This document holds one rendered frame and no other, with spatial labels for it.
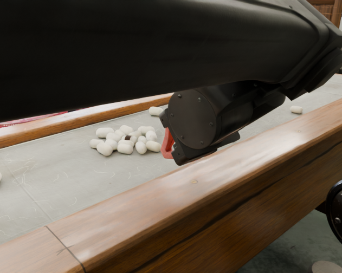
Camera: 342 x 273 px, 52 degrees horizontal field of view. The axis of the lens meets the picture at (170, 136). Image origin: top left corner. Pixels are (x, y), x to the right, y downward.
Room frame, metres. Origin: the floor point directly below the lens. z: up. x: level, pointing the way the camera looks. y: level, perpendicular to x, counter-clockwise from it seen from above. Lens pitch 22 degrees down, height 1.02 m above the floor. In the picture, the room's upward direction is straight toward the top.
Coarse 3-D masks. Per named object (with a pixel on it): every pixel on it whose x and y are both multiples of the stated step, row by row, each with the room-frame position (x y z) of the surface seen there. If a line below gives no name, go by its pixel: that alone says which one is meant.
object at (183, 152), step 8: (160, 120) 0.39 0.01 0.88; (168, 120) 0.38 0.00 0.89; (176, 136) 0.37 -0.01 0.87; (232, 136) 0.42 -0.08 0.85; (176, 144) 0.37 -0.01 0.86; (216, 144) 0.39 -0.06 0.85; (224, 144) 0.40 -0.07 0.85; (176, 152) 0.37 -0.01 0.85; (184, 152) 0.36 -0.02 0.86; (192, 152) 0.36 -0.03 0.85; (200, 152) 0.37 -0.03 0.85; (184, 160) 0.36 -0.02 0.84
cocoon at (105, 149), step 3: (99, 144) 0.60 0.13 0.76; (102, 144) 0.60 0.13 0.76; (105, 144) 0.60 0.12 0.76; (96, 147) 0.60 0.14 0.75; (99, 147) 0.60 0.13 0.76; (102, 147) 0.59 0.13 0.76; (105, 147) 0.59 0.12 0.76; (108, 147) 0.59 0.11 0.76; (111, 147) 0.59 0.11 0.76; (99, 150) 0.59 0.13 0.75; (102, 150) 0.59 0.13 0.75; (105, 150) 0.58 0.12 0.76; (108, 150) 0.58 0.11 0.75; (111, 150) 0.59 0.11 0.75; (102, 153) 0.59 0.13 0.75; (105, 153) 0.58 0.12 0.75; (108, 153) 0.58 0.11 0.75; (111, 153) 0.59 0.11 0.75
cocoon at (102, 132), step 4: (100, 128) 0.68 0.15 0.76; (104, 128) 0.68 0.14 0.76; (108, 128) 0.68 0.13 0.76; (96, 132) 0.68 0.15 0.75; (100, 132) 0.67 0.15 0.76; (104, 132) 0.67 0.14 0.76; (108, 132) 0.67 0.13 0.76; (112, 132) 0.68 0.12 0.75; (100, 136) 0.67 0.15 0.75; (104, 136) 0.67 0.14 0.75
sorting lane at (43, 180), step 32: (320, 96) 1.00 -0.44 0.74; (96, 128) 0.73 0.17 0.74; (160, 128) 0.73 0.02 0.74; (256, 128) 0.73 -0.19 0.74; (0, 160) 0.57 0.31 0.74; (32, 160) 0.57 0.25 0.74; (64, 160) 0.57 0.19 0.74; (96, 160) 0.57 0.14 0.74; (128, 160) 0.57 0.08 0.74; (160, 160) 0.57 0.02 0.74; (0, 192) 0.46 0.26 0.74; (32, 192) 0.46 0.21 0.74; (64, 192) 0.46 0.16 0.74; (96, 192) 0.46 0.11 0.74; (0, 224) 0.38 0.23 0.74; (32, 224) 0.38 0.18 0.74
